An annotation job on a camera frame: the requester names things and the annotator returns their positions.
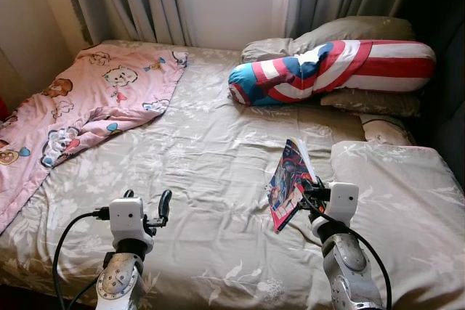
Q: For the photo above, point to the small white patterned pillow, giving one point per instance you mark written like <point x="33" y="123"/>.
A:
<point x="385" y="130"/>

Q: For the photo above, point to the pink cartoon print blanket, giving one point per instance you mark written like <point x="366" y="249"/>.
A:
<point x="87" y="99"/>

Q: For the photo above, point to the flat grey pillow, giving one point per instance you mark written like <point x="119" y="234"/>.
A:
<point x="370" y="103"/>

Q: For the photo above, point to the red white blue shield bolster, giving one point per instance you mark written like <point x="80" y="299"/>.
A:
<point x="341" y="70"/>

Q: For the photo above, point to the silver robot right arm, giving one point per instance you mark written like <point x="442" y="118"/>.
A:
<point x="349" y="266"/>

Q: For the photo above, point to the dark upholstered headboard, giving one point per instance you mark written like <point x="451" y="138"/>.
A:
<point x="443" y="49"/>

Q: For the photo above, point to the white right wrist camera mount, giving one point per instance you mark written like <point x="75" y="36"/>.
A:
<point x="341" y="205"/>

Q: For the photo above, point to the large beige floral pillow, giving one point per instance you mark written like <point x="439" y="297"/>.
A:
<point x="407" y="208"/>

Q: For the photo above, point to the plump grey pillow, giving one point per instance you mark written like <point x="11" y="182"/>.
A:
<point x="356" y="28"/>

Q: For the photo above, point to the beige floral bed sheet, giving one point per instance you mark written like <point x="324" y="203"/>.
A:
<point x="218" y="172"/>

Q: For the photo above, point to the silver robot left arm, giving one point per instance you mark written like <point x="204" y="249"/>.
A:
<point x="120" y="281"/>

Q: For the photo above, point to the colourful comic book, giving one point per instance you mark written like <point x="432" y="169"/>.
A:
<point x="289" y="179"/>

